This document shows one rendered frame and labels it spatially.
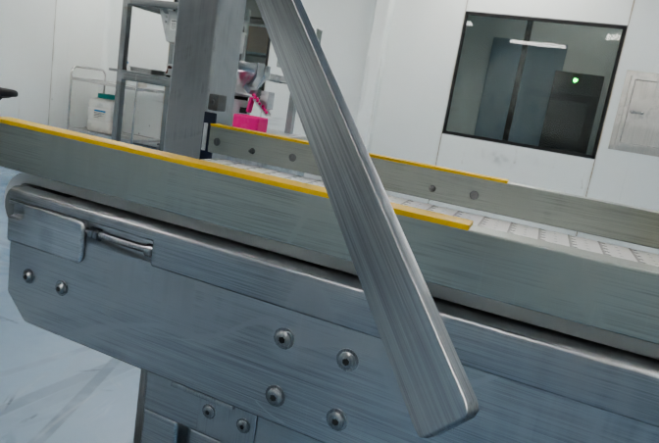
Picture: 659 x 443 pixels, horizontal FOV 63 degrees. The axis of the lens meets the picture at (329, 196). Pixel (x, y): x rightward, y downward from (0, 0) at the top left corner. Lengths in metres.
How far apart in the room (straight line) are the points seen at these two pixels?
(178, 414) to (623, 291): 0.32
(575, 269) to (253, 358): 0.19
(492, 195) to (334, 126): 0.34
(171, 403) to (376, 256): 0.29
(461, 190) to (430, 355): 0.38
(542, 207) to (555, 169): 4.81
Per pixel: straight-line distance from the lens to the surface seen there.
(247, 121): 2.93
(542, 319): 0.30
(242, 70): 3.15
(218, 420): 0.43
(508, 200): 0.54
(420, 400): 0.18
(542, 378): 0.29
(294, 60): 0.25
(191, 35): 0.70
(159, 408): 0.46
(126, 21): 4.41
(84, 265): 0.41
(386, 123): 5.54
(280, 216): 0.30
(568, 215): 0.54
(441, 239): 0.28
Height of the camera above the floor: 1.00
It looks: 10 degrees down
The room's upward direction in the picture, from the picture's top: 9 degrees clockwise
